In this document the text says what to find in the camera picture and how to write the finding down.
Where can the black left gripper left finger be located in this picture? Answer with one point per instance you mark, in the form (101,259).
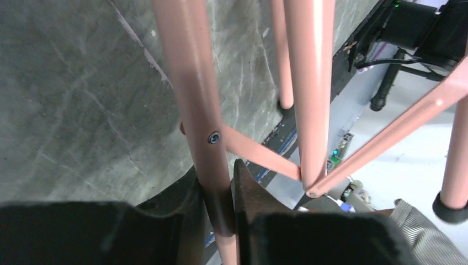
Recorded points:
(166,229)

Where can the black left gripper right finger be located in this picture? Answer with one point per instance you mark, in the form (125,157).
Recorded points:
(271,233)

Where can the pink music stand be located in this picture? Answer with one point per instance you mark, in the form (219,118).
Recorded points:
(185,37)

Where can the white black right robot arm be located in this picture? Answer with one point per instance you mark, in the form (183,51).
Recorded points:
(428,39)

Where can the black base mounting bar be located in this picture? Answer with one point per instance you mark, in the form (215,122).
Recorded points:
(308,70)

